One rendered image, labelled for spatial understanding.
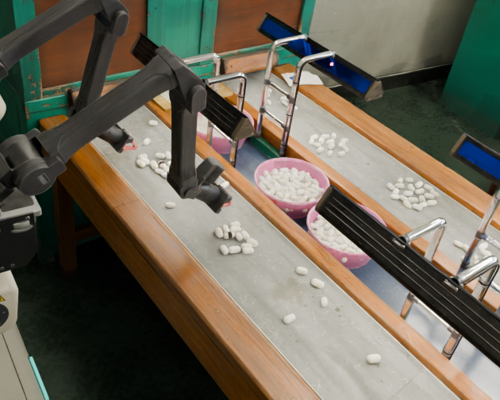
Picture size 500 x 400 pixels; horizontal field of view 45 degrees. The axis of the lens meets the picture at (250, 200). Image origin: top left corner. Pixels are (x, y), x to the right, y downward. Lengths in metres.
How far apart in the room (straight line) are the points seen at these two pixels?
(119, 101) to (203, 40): 1.33
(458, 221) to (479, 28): 2.40
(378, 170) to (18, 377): 1.44
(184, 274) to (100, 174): 0.53
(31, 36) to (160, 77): 0.45
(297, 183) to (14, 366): 1.12
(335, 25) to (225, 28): 1.52
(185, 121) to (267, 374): 0.64
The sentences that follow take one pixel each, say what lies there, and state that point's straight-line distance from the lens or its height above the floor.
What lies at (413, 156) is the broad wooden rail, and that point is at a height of 0.76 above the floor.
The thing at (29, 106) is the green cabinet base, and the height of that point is 0.82.
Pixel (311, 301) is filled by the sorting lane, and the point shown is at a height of 0.74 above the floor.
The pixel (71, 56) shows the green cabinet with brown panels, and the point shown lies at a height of 0.98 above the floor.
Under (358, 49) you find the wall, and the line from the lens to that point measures 4.27.
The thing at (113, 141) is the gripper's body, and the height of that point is 0.88.
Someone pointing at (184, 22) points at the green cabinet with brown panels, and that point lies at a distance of 2.48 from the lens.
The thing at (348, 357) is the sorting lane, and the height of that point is 0.74.
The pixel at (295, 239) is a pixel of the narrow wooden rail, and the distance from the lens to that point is 1.86.
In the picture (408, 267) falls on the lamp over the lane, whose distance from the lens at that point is 1.39.
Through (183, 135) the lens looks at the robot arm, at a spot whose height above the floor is 1.19.
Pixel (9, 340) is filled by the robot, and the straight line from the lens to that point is 2.21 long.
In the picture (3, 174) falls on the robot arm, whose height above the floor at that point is 1.25.
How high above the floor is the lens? 1.98
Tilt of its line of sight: 38 degrees down
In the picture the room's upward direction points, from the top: 9 degrees clockwise
